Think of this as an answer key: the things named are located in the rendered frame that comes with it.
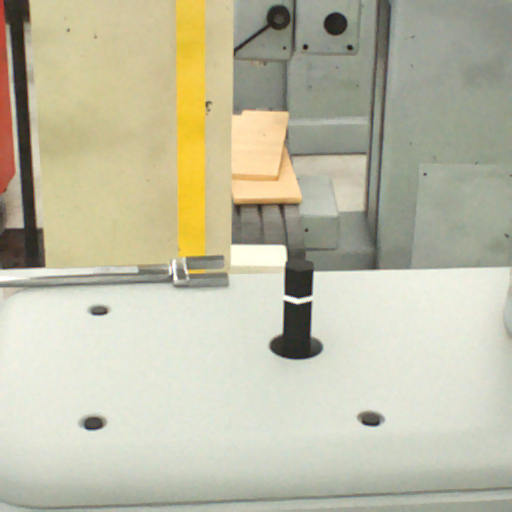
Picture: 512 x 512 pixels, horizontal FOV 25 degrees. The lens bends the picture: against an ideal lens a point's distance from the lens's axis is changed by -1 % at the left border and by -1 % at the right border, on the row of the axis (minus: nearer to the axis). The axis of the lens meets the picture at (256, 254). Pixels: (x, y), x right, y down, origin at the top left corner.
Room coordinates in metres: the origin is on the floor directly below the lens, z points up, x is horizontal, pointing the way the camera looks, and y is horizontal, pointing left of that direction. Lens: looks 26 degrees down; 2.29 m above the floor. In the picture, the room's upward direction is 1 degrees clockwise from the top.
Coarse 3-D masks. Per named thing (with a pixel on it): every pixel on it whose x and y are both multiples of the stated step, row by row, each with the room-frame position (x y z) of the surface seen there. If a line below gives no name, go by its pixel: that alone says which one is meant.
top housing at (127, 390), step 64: (0, 320) 0.73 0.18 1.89; (64, 320) 0.73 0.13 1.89; (128, 320) 0.73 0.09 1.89; (192, 320) 0.73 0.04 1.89; (256, 320) 0.73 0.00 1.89; (320, 320) 0.73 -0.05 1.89; (384, 320) 0.74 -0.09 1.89; (448, 320) 0.74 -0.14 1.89; (0, 384) 0.64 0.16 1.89; (64, 384) 0.64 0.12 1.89; (128, 384) 0.64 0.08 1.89; (192, 384) 0.64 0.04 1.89; (256, 384) 0.65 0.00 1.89; (320, 384) 0.65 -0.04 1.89; (384, 384) 0.65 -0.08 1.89; (448, 384) 0.65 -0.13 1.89; (0, 448) 0.57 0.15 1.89; (64, 448) 0.57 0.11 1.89; (128, 448) 0.57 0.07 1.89; (192, 448) 0.58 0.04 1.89; (256, 448) 0.58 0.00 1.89; (320, 448) 0.58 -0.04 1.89; (384, 448) 0.58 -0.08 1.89; (448, 448) 0.59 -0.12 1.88
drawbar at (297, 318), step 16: (288, 272) 0.69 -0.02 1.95; (304, 272) 0.69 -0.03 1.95; (288, 288) 0.69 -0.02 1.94; (304, 288) 0.69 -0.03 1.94; (288, 304) 0.69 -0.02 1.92; (304, 304) 0.69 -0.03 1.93; (288, 320) 0.69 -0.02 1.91; (304, 320) 0.69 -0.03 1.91; (288, 336) 0.69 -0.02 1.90; (304, 336) 0.69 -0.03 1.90; (288, 352) 0.69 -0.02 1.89; (304, 352) 0.69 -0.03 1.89
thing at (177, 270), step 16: (192, 256) 0.82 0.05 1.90; (208, 256) 0.82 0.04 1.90; (0, 272) 0.78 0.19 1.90; (16, 272) 0.78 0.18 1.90; (32, 272) 0.79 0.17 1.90; (48, 272) 0.79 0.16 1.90; (64, 272) 0.79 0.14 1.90; (80, 272) 0.79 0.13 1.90; (96, 272) 0.79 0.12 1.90; (112, 272) 0.79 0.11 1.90; (128, 272) 0.79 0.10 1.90; (144, 272) 0.79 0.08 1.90; (160, 272) 0.79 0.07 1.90; (176, 272) 0.79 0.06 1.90; (208, 272) 0.79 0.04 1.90; (224, 272) 0.79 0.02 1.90
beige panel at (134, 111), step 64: (64, 0) 2.38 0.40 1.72; (128, 0) 2.40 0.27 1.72; (192, 0) 2.41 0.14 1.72; (64, 64) 2.38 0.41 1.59; (128, 64) 2.40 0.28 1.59; (192, 64) 2.40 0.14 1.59; (64, 128) 2.38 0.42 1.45; (128, 128) 2.39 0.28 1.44; (192, 128) 2.40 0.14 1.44; (64, 192) 2.38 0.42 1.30; (128, 192) 2.39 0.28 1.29; (192, 192) 2.40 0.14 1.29; (64, 256) 2.38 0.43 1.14; (128, 256) 2.39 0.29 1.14
